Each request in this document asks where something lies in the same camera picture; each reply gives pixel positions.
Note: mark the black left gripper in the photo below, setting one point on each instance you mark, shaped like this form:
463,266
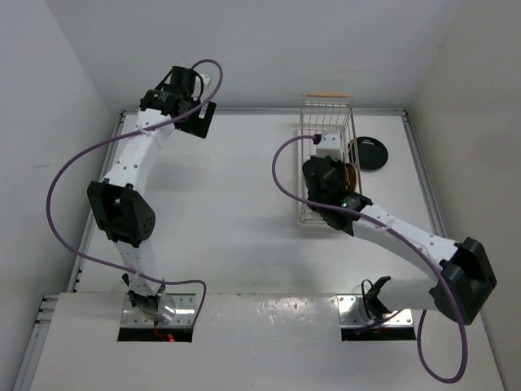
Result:
196,125

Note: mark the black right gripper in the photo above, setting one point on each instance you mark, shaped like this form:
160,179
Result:
339,164

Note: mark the yellow patterned plate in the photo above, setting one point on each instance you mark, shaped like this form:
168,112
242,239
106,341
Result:
352,178

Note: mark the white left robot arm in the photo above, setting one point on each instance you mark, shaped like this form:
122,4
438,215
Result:
117,201

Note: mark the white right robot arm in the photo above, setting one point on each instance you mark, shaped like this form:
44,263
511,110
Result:
459,276

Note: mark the black plate beside rack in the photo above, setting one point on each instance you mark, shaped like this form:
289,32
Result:
367,153

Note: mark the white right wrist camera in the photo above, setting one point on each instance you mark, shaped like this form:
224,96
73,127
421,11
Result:
330,146

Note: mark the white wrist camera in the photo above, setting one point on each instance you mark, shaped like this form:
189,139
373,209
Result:
202,83
330,146

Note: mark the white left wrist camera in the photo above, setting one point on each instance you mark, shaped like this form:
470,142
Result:
202,83

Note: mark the white wire dish rack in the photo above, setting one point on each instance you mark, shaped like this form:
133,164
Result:
323,112

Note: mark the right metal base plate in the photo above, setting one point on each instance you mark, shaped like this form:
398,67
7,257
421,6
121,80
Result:
353,316

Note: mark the metal base plate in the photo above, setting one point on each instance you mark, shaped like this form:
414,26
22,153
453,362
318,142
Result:
353,316
183,309

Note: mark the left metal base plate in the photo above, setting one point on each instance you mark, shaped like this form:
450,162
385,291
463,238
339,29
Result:
183,309

